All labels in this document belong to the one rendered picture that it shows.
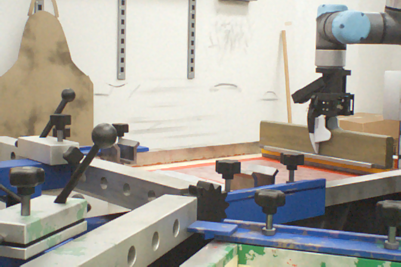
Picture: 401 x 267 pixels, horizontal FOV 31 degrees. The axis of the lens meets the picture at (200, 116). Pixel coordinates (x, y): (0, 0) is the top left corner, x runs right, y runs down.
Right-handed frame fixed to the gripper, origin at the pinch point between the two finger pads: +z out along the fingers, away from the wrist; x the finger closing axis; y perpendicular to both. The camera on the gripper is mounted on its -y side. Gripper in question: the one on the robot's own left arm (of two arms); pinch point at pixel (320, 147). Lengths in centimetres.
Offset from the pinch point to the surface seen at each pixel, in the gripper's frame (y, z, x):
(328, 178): 11.4, 5.0, -10.4
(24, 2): -200, -43, 21
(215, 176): -4.9, 5.0, -30.7
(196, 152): -25.4, 2.9, -19.3
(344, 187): 29.2, 2.2, -27.5
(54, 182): 3, 0, -76
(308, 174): 5.7, 5.0, -10.7
